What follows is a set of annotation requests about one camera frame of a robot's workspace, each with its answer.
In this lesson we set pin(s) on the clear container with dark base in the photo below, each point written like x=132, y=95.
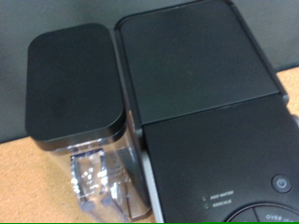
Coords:
x=74, y=84

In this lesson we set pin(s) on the black Keurig coffee machine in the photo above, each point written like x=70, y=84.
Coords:
x=202, y=109

